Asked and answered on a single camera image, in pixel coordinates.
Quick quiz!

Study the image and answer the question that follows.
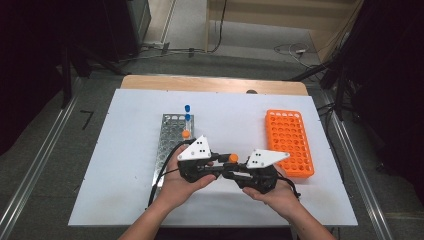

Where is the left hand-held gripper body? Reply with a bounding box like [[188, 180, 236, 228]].
[[177, 134, 221, 184]]

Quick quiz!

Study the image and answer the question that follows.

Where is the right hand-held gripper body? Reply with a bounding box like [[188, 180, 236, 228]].
[[233, 148, 291, 195]]

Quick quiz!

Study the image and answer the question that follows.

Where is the metal test tube rack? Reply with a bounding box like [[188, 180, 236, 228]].
[[151, 113, 195, 191]]

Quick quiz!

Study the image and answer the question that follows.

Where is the orange plastic test tube rack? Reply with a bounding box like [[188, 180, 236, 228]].
[[265, 109, 315, 179]]

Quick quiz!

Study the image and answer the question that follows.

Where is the person's left hand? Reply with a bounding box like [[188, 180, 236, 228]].
[[155, 146, 218, 212]]

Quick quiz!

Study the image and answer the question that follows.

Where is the person's right hand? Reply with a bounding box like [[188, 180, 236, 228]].
[[242, 166, 301, 222]]

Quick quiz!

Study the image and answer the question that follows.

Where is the wooden table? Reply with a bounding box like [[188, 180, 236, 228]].
[[119, 74, 309, 97]]

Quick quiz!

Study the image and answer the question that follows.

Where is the white table board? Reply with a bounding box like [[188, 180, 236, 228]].
[[68, 88, 358, 228]]

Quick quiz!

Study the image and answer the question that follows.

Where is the black stand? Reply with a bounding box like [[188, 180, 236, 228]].
[[59, 36, 128, 109], [289, 56, 354, 121]]

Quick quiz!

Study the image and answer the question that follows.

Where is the beige wooden furniture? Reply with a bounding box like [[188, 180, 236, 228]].
[[204, 0, 364, 64]]

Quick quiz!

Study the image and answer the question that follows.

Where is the grey cabinet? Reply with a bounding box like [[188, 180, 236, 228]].
[[126, 0, 152, 44]]

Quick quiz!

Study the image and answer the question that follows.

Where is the black curtain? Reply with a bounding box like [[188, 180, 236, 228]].
[[0, 0, 134, 158], [339, 0, 424, 188]]

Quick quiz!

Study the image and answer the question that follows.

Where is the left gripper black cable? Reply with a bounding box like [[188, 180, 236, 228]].
[[147, 139, 197, 208]]

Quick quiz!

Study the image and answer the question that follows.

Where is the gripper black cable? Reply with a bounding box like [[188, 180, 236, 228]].
[[147, 139, 197, 208], [275, 169, 302, 199]]

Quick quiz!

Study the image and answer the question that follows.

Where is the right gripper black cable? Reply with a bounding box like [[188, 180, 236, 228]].
[[275, 169, 302, 199]]

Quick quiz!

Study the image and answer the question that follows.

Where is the metal floor rail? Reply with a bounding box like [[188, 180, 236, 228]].
[[0, 76, 84, 240], [319, 89, 394, 240]]

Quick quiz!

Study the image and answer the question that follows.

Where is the grey floor cable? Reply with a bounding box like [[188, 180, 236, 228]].
[[116, 41, 208, 64]]

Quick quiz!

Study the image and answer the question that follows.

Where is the white floor cable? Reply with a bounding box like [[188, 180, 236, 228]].
[[273, 42, 321, 69]]

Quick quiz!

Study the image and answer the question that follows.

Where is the black hanging cable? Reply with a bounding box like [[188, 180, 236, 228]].
[[213, 0, 228, 54]]

